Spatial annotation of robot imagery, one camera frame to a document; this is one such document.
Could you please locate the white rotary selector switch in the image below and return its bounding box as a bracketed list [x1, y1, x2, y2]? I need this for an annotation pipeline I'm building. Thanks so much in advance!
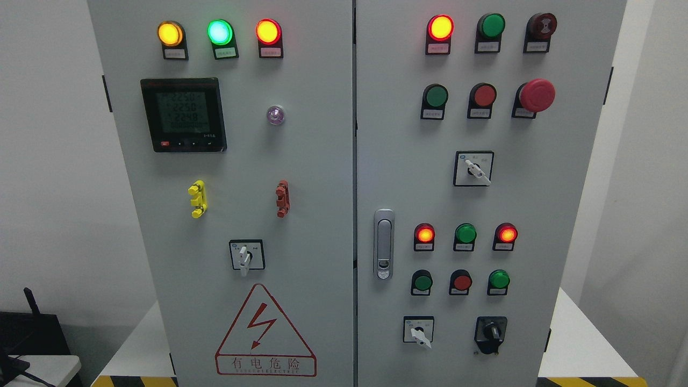
[228, 239, 266, 277]

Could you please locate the red terminal connector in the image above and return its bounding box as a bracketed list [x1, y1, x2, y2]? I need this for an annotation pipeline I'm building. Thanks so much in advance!
[275, 180, 290, 218]

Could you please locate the red lit lamp middle left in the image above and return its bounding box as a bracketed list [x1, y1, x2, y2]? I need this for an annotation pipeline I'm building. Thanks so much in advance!
[413, 223, 435, 252]

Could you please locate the red lit lamp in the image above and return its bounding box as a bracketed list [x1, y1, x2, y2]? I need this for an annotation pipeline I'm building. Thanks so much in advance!
[425, 14, 454, 55]
[492, 223, 518, 252]
[413, 223, 435, 252]

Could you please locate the small clear bulb lamp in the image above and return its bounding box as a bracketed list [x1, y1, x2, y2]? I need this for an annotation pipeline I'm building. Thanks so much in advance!
[266, 105, 285, 126]

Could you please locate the green push button lower left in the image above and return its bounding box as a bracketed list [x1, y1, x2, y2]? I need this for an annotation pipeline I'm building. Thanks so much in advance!
[410, 269, 433, 296]

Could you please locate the green lamp middle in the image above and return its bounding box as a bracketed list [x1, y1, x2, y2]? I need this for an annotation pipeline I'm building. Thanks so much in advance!
[454, 223, 477, 252]

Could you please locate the grey left cabinet door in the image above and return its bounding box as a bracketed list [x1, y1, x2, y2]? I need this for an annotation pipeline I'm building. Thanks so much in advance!
[88, 1, 355, 386]

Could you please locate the grey cabinet door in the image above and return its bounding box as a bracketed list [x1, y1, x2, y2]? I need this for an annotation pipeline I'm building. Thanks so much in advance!
[356, 1, 626, 386]
[88, 1, 355, 386]

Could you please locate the green push button upper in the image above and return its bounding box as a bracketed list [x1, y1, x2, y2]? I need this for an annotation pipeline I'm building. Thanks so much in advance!
[420, 83, 449, 120]

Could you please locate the yellow terminal connector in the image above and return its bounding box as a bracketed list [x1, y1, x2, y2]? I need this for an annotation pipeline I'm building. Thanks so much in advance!
[188, 180, 208, 219]

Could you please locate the red push button lower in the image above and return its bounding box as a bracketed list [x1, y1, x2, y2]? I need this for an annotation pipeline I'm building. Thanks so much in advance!
[449, 269, 472, 296]

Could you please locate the red push button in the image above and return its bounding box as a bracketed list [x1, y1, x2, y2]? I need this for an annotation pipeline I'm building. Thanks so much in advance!
[467, 83, 497, 119]
[449, 269, 472, 296]

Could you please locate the grey right cabinet door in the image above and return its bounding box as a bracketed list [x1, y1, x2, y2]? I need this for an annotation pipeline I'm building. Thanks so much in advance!
[356, 1, 626, 386]

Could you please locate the red lit lamp middle right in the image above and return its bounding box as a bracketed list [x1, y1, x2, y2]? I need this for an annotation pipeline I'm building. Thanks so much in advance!
[492, 223, 518, 252]

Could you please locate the red push button upper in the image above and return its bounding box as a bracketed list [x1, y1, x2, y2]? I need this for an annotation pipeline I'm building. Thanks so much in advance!
[467, 83, 497, 119]

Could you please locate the red high voltage warning sticker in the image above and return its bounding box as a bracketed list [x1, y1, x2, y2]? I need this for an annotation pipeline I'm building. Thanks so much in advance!
[214, 283, 317, 377]

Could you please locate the black digital power meter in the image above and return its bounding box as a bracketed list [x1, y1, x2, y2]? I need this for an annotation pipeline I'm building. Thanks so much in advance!
[140, 77, 227, 153]

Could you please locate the red lit lamp left door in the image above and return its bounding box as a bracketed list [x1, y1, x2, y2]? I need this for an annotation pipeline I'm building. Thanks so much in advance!
[255, 19, 284, 58]

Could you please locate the red lit lamp top right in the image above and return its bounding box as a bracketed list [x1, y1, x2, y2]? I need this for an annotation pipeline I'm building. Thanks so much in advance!
[425, 14, 454, 55]

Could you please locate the green lit indicator lamp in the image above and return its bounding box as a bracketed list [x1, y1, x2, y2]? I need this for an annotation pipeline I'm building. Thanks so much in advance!
[206, 19, 239, 60]

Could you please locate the red emergency stop button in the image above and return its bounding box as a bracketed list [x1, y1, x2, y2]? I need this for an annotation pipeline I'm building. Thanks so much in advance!
[511, 78, 556, 119]

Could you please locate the green lamp top right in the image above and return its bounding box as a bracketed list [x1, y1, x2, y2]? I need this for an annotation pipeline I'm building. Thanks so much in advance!
[474, 13, 506, 54]

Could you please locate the yellow indicator lamp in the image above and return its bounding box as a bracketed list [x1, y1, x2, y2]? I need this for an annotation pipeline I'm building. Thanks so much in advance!
[157, 20, 188, 60]

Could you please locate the dark red buzzer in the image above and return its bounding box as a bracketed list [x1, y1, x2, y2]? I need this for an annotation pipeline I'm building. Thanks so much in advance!
[523, 13, 557, 53]

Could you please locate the white cabinet platform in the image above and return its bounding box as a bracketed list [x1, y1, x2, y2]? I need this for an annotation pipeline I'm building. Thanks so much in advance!
[93, 290, 647, 386]

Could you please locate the black router with antenna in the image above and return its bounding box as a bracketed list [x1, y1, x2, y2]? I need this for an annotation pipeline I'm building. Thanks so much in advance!
[1, 288, 71, 355]

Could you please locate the silver door lock handle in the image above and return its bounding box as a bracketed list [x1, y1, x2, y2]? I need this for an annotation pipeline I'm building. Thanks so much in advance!
[373, 209, 395, 280]

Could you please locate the white selector switch right upper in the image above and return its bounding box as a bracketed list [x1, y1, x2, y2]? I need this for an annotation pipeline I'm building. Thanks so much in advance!
[454, 151, 495, 187]

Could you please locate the white selector switch bottom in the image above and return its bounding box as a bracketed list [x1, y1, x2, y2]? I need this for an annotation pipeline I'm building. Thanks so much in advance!
[403, 316, 435, 349]

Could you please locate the black rotary knob switch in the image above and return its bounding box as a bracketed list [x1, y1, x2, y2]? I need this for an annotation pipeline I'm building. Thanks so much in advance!
[474, 316, 508, 355]

